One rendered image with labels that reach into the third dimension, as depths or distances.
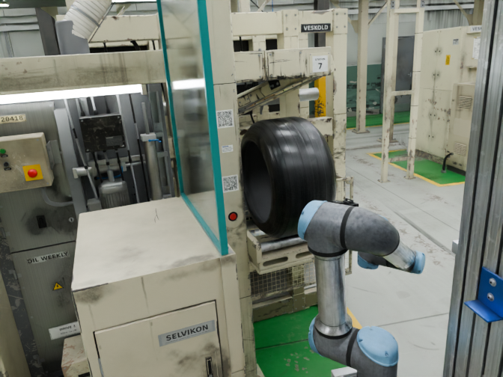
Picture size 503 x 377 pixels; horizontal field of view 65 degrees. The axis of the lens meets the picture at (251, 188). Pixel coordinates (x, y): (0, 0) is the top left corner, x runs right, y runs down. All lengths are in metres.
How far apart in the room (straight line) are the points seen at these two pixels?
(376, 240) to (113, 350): 0.71
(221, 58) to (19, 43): 9.95
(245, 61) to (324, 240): 1.17
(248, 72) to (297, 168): 0.59
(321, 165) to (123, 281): 1.03
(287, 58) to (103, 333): 1.54
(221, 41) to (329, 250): 0.99
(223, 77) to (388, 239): 0.99
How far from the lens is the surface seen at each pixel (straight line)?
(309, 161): 1.72
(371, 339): 1.28
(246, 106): 2.17
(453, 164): 6.46
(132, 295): 1.04
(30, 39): 11.41
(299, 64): 2.14
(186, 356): 1.16
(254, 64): 2.04
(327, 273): 1.16
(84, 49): 1.93
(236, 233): 1.88
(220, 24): 1.72
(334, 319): 1.26
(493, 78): 0.95
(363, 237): 1.03
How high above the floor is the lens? 1.74
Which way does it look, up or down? 18 degrees down
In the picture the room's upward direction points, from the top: 4 degrees counter-clockwise
